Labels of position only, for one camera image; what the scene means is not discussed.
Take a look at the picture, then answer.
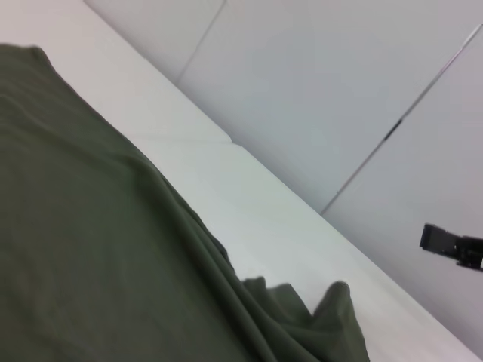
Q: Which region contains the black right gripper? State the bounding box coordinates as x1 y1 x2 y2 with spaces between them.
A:
420 223 483 271

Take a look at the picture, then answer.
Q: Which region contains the dark green FREE T-shirt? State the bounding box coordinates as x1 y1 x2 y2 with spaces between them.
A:
0 44 373 362

